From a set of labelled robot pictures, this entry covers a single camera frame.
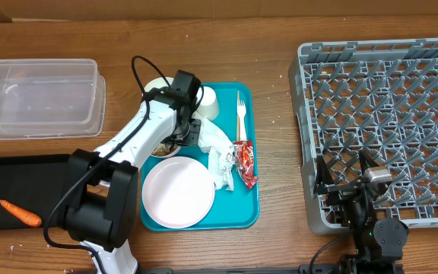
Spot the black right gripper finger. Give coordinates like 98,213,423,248
358,150,379,179
313,156,334,194

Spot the white napkin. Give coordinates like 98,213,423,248
195,114,235,191

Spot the pink bowl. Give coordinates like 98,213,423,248
151,143,181,158

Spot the red snack wrapper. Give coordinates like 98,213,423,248
233,141,258,190

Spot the orange carrot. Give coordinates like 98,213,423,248
0,199,43,227

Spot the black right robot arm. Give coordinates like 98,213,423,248
308,151,409,274

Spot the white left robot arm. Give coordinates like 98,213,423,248
59,99,201,273

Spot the white paper cup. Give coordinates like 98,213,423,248
196,86,219,121

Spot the white bowl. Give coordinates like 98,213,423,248
144,77,174,97

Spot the white plastic fork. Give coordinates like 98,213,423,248
238,100,247,141

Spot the pink plate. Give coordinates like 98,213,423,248
141,156,215,229

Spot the wooden chopstick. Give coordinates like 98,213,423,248
236,91,240,141

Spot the grey dish rack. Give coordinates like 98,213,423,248
288,38,438,234

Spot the black tray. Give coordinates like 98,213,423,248
0,154,69,230

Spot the clear plastic bin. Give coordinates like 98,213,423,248
0,59,106,140

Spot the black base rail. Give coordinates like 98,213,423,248
138,262,405,274

